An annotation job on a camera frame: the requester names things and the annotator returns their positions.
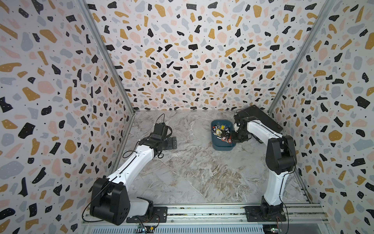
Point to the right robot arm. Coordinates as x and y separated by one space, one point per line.
280 157

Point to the right aluminium corner post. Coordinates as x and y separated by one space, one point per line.
328 5

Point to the pile of keys in box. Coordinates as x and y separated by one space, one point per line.
222 132

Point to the left aluminium corner post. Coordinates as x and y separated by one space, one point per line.
82 5

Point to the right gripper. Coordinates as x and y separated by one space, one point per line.
234 140

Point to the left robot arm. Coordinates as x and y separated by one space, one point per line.
110 200

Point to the teal storage box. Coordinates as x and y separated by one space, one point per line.
217 143

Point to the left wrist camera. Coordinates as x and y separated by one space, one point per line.
162 130

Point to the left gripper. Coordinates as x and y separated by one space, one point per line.
170 145

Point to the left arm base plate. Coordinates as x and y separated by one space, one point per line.
157 214

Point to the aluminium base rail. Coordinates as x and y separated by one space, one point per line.
219 219

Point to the aluminium corner post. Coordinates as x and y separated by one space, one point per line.
82 5
328 5

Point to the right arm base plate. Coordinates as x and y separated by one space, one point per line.
264 213

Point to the black laptop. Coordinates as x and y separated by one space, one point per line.
260 126

